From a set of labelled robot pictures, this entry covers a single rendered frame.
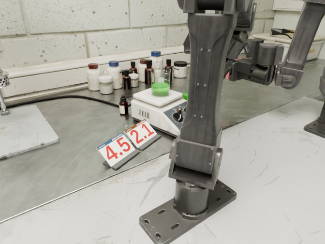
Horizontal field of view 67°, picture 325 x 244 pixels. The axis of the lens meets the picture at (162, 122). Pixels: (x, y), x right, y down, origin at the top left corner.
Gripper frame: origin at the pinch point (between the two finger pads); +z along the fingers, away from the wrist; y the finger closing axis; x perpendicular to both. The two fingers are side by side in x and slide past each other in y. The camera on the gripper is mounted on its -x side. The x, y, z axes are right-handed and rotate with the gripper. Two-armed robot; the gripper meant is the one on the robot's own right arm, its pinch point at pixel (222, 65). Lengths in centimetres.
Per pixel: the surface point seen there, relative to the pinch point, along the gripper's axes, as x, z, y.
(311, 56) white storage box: 12, 12, -99
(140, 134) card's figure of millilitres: 11.2, -9.1, 42.6
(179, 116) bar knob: 7.5, -12.5, 31.3
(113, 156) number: 12, -13, 53
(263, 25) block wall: -4, 51, -101
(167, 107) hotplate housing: 6.6, -6.9, 31.2
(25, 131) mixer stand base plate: 12, 13, 68
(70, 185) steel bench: 13, -16, 65
